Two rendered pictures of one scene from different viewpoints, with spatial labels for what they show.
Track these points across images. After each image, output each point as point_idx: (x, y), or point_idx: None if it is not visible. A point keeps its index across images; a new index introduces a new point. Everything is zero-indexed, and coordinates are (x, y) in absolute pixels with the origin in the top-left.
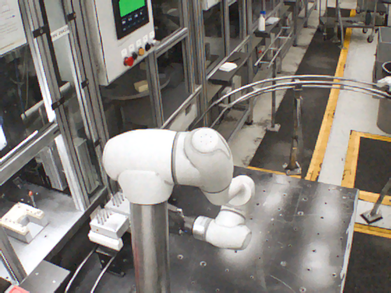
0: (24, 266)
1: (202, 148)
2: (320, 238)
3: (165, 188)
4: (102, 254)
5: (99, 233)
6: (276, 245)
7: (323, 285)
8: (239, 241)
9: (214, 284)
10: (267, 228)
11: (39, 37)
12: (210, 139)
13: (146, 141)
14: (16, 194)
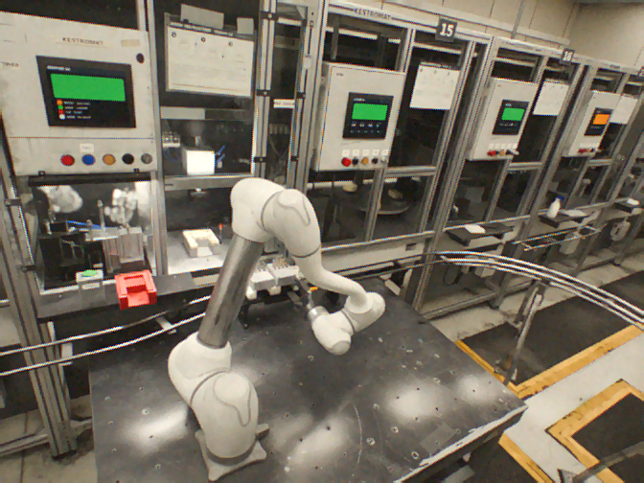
0: (172, 268)
1: (281, 200)
2: (435, 414)
3: (256, 228)
4: None
5: None
6: (384, 388)
7: (394, 454)
8: (332, 342)
9: (302, 378)
10: (391, 369)
11: (262, 97)
12: (291, 198)
13: (259, 186)
14: (218, 228)
